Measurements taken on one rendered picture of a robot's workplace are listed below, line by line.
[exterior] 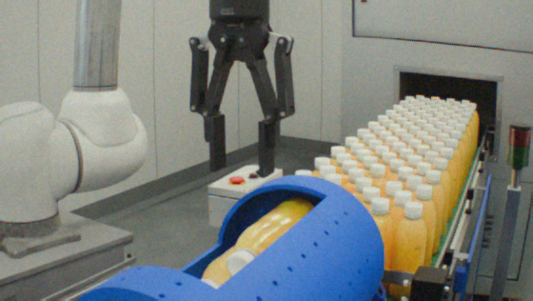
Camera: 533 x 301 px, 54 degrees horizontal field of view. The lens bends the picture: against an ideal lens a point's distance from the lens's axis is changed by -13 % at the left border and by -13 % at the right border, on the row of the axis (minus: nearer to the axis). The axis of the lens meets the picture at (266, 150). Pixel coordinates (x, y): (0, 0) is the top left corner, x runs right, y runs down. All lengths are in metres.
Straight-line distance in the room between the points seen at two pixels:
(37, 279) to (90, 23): 0.52
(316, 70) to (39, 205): 4.93
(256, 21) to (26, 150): 0.54
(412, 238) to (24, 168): 0.78
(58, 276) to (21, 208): 0.15
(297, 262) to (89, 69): 0.64
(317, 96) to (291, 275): 5.21
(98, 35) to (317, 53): 4.75
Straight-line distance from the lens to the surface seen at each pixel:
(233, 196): 1.34
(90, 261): 1.14
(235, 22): 0.72
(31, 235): 1.12
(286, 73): 0.70
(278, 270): 0.69
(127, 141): 1.21
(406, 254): 1.22
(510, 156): 1.41
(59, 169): 1.12
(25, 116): 1.09
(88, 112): 1.17
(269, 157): 0.74
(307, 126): 5.98
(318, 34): 5.80
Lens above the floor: 1.51
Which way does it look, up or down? 14 degrees down
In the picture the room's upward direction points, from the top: straight up
